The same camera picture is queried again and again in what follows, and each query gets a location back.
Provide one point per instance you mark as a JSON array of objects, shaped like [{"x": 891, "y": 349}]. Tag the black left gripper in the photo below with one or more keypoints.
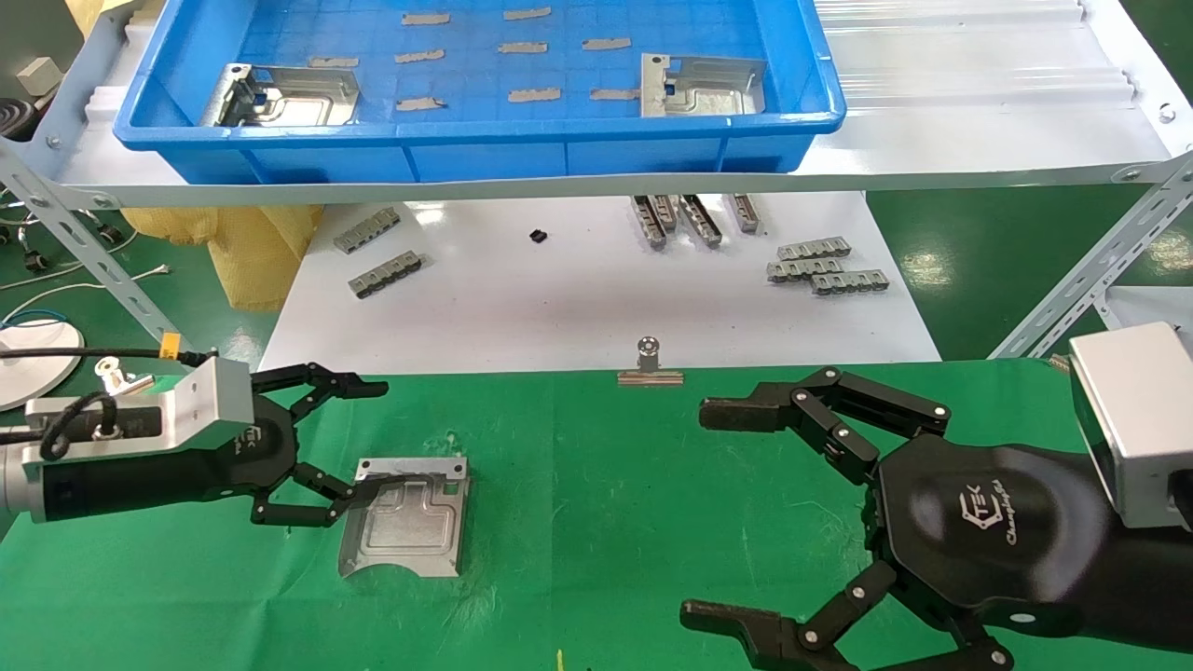
[{"x": 233, "y": 461}]

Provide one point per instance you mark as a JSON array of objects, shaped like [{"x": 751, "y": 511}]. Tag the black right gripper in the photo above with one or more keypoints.
[{"x": 988, "y": 522}]

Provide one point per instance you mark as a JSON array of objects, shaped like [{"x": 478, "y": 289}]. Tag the stamped metal plate part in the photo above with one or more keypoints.
[
  {"x": 708, "y": 89},
  {"x": 410, "y": 527},
  {"x": 308, "y": 98}
]

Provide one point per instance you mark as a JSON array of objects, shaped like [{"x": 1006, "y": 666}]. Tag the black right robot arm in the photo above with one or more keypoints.
[{"x": 1156, "y": 587}]

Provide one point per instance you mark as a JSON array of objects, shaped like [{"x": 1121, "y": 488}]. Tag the green table cloth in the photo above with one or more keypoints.
[{"x": 596, "y": 503}]

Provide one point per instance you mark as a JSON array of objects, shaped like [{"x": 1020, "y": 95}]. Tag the grey slotted connector bar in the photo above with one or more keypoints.
[
  {"x": 366, "y": 231},
  {"x": 802, "y": 270},
  {"x": 701, "y": 221},
  {"x": 850, "y": 282},
  {"x": 814, "y": 249},
  {"x": 648, "y": 224},
  {"x": 746, "y": 213},
  {"x": 384, "y": 276},
  {"x": 665, "y": 211}
]

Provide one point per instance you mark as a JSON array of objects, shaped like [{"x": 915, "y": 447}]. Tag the silver binder clip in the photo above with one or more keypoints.
[
  {"x": 650, "y": 376},
  {"x": 116, "y": 376}
]

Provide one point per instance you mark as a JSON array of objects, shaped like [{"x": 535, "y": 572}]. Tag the yellow mesh bag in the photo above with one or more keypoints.
[{"x": 252, "y": 252}]

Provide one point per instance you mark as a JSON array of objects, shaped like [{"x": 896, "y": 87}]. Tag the white table board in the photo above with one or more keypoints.
[{"x": 559, "y": 308}]

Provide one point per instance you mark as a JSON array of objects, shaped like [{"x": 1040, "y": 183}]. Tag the perforated angle iron strut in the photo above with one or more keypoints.
[
  {"x": 1090, "y": 266},
  {"x": 102, "y": 270}
]

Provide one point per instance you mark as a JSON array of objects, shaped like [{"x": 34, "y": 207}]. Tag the white round stand base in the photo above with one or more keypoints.
[{"x": 37, "y": 373}]

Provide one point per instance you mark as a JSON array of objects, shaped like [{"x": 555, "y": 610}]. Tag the blue plastic tray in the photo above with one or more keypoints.
[{"x": 466, "y": 149}]

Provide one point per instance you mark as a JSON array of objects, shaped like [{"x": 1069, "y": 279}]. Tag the grey tape strip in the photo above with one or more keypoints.
[
  {"x": 426, "y": 19},
  {"x": 419, "y": 56},
  {"x": 614, "y": 94},
  {"x": 607, "y": 44},
  {"x": 534, "y": 94},
  {"x": 417, "y": 103},
  {"x": 527, "y": 13},
  {"x": 333, "y": 62},
  {"x": 523, "y": 47}
]

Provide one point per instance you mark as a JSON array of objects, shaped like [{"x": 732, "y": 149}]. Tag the white flat panel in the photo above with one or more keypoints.
[{"x": 1151, "y": 306}]

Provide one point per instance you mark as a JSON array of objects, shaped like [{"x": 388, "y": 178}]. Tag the black coiled object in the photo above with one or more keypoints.
[{"x": 14, "y": 119}]

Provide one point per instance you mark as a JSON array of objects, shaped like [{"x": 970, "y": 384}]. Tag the small beige box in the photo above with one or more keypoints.
[{"x": 39, "y": 75}]

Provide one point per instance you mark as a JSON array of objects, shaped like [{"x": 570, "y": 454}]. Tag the white corrugated plastic sheet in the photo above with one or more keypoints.
[{"x": 969, "y": 84}]

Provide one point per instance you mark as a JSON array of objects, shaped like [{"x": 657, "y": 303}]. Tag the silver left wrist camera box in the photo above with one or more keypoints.
[{"x": 200, "y": 405}]

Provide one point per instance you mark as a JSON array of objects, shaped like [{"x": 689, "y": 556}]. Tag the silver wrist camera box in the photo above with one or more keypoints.
[
  {"x": 1142, "y": 419},
  {"x": 200, "y": 405}
]

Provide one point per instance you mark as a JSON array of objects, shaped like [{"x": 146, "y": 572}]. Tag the white metal shelf frame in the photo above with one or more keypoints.
[{"x": 559, "y": 187}]

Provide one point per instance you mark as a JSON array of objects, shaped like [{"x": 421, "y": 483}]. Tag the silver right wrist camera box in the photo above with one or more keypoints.
[{"x": 1142, "y": 419}]

